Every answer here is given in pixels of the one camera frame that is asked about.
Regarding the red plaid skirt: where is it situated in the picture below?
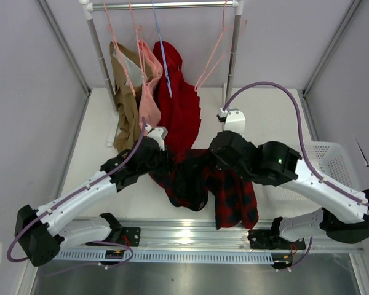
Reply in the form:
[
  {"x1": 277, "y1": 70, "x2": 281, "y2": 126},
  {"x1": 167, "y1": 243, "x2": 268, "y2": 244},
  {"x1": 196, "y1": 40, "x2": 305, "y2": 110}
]
[{"x1": 149, "y1": 149, "x2": 259, "y2": 230}]

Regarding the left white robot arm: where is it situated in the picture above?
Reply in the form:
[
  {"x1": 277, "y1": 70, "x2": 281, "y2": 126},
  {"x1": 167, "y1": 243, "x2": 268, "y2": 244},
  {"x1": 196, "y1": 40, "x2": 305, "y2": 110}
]
[{"x1": 14, "y1": 135, "x2": 169, "y2": 267}]

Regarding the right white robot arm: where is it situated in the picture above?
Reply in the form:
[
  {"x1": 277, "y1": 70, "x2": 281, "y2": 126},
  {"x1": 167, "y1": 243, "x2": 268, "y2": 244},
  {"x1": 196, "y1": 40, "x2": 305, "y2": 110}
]
[{"x1": 209, "y1": 131, "x2": 369, "y2": 248}]

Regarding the empty pink hanger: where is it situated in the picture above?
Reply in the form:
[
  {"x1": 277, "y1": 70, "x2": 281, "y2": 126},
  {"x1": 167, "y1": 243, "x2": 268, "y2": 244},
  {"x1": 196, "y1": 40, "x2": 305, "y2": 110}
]
[{"x1": 194, "y1": 1, "x2": 248, "y2": 96}]

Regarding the pink hanger far left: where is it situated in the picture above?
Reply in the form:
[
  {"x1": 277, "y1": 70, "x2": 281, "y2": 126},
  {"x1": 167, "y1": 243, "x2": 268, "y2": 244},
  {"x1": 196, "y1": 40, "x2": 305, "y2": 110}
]
[{"x1": 103, "y1": 2, "x2": 136, "y2": 96}]

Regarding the blue hanger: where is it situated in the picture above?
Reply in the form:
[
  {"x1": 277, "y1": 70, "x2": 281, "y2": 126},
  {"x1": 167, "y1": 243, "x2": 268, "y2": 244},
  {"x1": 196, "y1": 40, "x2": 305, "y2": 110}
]
[{"x1": 151, "y1": 0, "x2": 172, "y2": 98}]

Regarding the pink hanging garment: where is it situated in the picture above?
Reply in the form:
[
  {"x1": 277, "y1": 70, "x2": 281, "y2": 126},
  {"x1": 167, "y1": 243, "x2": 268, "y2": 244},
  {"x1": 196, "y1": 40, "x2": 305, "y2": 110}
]
[{"x1": 138, "y1": 39, "x2": 163, "y2": 128}]

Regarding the red hanging garment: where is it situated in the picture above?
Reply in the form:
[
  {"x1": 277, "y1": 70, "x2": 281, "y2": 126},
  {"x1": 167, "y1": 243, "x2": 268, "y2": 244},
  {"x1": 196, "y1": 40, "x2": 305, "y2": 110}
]
[{"x1": 153, "y1": 41, "x2": 201, "y2": 153}]

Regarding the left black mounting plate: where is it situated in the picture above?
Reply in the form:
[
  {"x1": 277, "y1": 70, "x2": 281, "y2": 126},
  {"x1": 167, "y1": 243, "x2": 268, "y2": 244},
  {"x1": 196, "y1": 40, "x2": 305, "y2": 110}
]
[{"x1": 85, "y1": 226, "x2": 141, "y2": 247}]

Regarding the black mounting plate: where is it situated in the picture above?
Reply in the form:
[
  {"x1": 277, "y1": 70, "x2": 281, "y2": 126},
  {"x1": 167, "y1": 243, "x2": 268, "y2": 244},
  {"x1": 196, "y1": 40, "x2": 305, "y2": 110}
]
[
  {"x1": 247, "y1": 229, "x2": 306, "y2": 250},
  {"x1": 85, "y1": 226, "x2": 141, "y2": 247}
]

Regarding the tan hanging garment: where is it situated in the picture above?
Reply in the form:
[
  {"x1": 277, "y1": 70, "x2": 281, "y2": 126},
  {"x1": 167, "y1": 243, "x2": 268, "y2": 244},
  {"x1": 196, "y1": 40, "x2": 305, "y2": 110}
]
[{"x1": 109, "y1": 42, "x2": 141, "y2": 152}]

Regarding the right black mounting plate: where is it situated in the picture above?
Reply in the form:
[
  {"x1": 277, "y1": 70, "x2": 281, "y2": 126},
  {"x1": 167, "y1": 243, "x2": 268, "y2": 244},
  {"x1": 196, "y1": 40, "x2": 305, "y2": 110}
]
[{"x1": 247, "y1": 229, "x2": 306, "y2": 250}]

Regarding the white plastic basket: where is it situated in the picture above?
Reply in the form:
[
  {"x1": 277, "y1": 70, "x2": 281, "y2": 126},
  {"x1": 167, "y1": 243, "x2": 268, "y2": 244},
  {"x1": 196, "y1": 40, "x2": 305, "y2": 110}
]
[{"x1": 261, "y1": 141, "x2": 360, "y2": 206}]

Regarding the metal clothes rack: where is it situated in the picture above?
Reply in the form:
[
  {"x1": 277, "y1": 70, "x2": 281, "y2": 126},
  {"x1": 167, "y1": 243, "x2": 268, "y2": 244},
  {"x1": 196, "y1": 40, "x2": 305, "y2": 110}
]
[{"x1": 79, "y1": 1, "x2": 244, "y2": 147}]

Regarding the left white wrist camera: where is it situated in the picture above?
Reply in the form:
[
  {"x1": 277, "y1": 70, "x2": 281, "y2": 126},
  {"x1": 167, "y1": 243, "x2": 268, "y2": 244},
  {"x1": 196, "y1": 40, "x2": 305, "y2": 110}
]
[{"x1": 146, "y1": 124, "x2": 168, "y2": 150}]

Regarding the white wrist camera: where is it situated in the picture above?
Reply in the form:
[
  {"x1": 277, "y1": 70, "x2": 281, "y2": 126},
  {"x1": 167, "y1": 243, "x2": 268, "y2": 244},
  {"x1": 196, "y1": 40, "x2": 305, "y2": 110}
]
[
  {"x1": 216, "y1": 108, "x2": 246, "y2": 135},
  {"x1": 146, "y1": 124, "x2": 168, "y2": 150}
]

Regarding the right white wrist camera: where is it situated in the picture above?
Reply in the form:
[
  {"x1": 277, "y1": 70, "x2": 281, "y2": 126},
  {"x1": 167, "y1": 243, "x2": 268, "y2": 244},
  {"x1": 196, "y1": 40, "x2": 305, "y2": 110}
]
[{"x1": 216, "y1": 108, "x2": 246, "y2": 135}]

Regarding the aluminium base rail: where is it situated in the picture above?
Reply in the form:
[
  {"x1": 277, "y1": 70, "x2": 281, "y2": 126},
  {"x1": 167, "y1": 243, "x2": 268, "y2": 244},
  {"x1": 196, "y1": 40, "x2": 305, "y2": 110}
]
[{"x1": 60, "y1": 220, "x2": 364, "y2": 253}]

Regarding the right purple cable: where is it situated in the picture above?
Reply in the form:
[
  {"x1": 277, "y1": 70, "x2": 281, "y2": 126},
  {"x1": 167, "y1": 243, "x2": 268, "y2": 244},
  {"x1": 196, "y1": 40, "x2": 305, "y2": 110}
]
[{"x1": 224, "y1": 81, "x2": 369, "y2": 213}]

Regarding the purple cable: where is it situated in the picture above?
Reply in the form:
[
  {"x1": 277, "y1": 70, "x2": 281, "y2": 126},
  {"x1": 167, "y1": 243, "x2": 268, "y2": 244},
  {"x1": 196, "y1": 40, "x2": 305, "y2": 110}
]
[
  {"x1": 6, "y1": 116, "x2": 148, "y2": 270},
  {"x1": 224, "y1": 81, "x2": 369, "y2": 213}
]

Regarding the slotted white cable duct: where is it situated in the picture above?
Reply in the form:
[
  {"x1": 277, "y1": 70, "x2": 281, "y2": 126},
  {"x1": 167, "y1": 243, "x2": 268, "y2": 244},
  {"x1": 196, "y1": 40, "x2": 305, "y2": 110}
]
[{"x1": 54, "y1": 248, "x2": 274, "y2": 265}]

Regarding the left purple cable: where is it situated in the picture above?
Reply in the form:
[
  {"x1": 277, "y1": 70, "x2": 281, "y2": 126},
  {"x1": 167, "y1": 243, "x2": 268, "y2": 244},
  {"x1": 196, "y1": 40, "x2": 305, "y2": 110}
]
[{"x1": 6, "y1": 116, "x2": 148, "y2": 270}]

